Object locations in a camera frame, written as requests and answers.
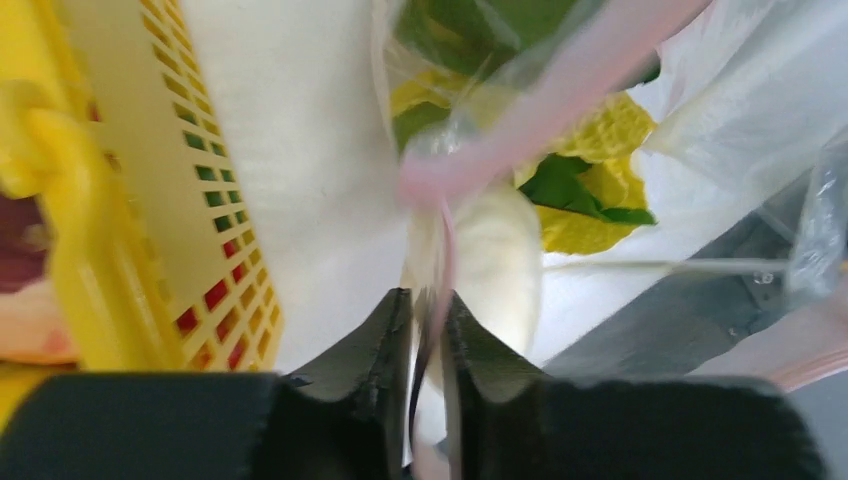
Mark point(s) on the yellow napa cabbage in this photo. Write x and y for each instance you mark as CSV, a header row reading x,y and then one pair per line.
x,y
586,194

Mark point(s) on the green white bok choy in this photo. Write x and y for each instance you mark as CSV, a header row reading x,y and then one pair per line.
x,y
539,66

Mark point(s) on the white radish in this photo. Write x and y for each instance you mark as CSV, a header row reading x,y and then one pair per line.
x,y
498,277

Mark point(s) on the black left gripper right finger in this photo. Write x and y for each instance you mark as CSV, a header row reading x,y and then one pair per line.
x,y
507,419

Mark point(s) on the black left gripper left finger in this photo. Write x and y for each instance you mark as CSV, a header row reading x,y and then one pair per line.
x,y
340,416

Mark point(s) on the clear zip top bag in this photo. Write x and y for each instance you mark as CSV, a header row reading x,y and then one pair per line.
x,y
628,243

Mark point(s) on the yellow plastic basket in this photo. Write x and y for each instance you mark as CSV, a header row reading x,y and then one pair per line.
x,y
107,125

